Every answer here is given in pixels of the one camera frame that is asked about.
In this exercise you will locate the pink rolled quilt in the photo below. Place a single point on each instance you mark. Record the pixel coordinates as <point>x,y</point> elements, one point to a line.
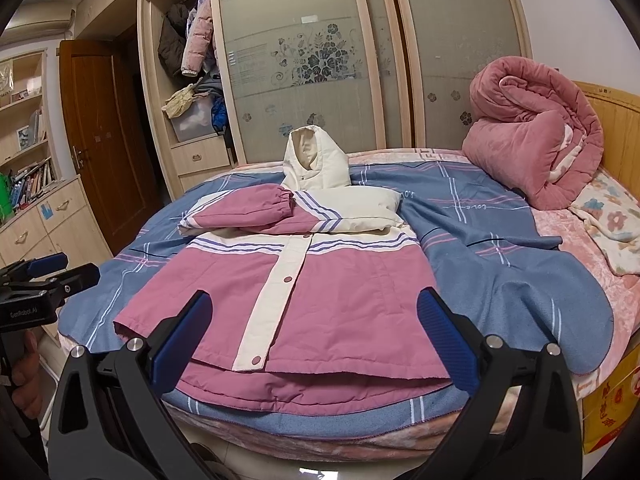
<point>530,130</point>

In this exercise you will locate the wardrobe with frosted sliding doors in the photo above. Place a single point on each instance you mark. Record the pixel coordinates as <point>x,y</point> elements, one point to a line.
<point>310,110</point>

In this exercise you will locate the blue sticker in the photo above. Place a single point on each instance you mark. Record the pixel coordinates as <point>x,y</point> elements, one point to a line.
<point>47,210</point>

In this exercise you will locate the pink hanging puffer jacket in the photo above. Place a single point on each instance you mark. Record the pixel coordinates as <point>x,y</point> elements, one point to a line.
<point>197,40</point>

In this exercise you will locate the row of books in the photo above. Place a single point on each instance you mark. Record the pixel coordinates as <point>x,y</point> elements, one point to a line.
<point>35,182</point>

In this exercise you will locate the white floral blanket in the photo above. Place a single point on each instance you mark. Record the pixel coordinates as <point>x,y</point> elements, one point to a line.
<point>610,225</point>

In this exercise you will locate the grey folded clothes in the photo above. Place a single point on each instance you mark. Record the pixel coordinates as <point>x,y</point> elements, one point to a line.
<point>207,87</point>

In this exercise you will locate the person's left hand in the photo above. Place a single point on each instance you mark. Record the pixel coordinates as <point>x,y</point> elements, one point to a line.
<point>27,380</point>

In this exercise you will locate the wooden headboard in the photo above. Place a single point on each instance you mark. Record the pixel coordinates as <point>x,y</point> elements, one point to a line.
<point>620,130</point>

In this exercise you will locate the light blue hanging shirt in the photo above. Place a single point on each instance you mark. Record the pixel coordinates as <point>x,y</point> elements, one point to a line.
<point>195,10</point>

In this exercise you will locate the wardrobe drawer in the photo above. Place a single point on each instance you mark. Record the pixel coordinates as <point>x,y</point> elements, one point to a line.
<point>207,180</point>
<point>202,155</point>

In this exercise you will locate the clear plastic storage box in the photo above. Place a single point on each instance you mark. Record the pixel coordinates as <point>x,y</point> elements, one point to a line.
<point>192,124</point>

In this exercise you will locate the blue plaid blanket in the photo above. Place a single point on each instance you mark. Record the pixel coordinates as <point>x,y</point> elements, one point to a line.
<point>500,270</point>

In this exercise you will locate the light wooden cabinet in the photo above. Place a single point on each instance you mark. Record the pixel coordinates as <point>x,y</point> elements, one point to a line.
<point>65,230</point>

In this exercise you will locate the brown hanging coat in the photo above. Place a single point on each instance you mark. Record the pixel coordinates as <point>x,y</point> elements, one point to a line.
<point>172,40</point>

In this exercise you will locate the white air conditioner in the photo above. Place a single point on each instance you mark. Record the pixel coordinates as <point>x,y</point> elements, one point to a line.
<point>35,22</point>

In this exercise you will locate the light wooden bookshelf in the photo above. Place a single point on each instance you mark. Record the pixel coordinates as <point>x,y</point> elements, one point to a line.
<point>30,105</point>

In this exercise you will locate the bed with pink sheet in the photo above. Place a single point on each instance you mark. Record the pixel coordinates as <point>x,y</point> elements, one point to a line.
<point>620,300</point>

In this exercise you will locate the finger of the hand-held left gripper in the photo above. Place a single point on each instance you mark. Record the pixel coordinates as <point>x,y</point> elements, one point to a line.
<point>75,280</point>
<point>47,264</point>

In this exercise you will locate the pink and white hooded jacket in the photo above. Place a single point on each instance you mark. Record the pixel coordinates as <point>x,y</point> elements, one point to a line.
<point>350,300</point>

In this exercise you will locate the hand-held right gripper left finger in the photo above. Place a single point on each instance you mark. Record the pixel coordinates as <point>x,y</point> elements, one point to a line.
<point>177,340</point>

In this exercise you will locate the green plastic bag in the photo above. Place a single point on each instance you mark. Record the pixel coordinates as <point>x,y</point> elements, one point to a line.
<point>5,200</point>

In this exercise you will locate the beige crumpled cloth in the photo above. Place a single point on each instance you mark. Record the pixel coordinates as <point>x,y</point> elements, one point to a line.
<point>180,102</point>

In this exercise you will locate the blue puffy garment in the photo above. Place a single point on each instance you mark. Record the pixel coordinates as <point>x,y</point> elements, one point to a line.
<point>219,115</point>

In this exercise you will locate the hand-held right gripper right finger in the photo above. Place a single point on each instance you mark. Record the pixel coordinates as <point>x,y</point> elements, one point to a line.
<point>447,345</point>

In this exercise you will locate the brown wooden door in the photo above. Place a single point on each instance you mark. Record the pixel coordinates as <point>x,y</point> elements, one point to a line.
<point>110,160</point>

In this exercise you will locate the orange cardboard box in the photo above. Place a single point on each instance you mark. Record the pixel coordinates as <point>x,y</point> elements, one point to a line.
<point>610,410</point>

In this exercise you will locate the small picture frame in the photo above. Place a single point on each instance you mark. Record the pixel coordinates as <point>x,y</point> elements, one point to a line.
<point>26,137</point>

